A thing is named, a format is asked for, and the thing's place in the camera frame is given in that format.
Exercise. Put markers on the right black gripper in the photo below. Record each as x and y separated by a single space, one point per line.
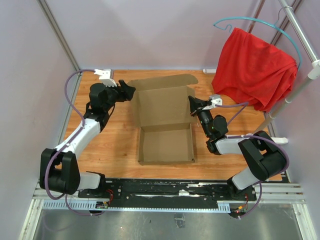
195 102

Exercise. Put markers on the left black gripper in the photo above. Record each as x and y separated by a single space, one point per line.
126 95

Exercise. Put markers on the brown cardboard box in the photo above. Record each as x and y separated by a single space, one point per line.
161 112

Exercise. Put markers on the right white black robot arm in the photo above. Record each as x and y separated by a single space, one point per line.
263 156

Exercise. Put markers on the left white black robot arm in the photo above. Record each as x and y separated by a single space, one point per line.
59 170

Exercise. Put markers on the red cloth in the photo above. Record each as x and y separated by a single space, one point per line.
254 71

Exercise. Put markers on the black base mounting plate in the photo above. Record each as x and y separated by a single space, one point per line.
165 194

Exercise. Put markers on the white clothes rack stand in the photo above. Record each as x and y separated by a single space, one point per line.
315 62

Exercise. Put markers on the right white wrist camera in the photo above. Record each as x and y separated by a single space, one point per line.
214 101

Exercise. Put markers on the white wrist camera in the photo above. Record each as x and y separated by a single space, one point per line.
106 77
214 101

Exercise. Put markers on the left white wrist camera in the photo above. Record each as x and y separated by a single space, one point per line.
106 77

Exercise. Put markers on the aluminium rail frame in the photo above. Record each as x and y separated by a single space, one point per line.
274 192

